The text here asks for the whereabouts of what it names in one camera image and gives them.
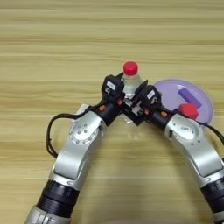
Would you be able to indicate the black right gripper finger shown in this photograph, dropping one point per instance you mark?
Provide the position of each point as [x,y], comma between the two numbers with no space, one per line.
[134,119]
[141,87]

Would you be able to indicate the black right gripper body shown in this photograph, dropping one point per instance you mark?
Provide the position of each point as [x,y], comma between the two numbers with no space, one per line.
[157,118]

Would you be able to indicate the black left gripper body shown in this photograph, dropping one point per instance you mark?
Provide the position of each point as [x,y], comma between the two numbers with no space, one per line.
[112,109]

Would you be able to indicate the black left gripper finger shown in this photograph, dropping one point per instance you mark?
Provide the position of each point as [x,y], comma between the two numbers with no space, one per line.
[127,108]
[120,75]

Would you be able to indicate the clear bottle with red cap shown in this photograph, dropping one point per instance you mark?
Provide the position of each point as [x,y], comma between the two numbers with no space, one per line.
[130,68]

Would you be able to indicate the small white red card box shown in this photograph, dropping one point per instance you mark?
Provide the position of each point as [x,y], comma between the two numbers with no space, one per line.
[83,108]

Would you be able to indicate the red cube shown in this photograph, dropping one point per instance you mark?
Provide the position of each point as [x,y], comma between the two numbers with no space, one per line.
[189,110]

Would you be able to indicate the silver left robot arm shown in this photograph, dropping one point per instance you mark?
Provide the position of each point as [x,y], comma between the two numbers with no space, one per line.
[78,145]

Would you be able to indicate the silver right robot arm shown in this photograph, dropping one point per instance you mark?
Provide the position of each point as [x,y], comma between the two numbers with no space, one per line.
[198,148]

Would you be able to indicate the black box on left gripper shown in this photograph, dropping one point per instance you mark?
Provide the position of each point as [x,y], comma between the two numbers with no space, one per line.
[114,92]

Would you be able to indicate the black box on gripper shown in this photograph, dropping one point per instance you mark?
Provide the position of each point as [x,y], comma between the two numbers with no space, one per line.
[151,101]
[114,92]

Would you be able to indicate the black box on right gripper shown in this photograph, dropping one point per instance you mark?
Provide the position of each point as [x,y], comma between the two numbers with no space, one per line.
[151,101]

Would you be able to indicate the purple round plate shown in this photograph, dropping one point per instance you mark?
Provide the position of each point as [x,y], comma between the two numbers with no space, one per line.
[172,93]

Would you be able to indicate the purple rectangular block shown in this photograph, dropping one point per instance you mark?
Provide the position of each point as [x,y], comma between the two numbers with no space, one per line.
[189,97]

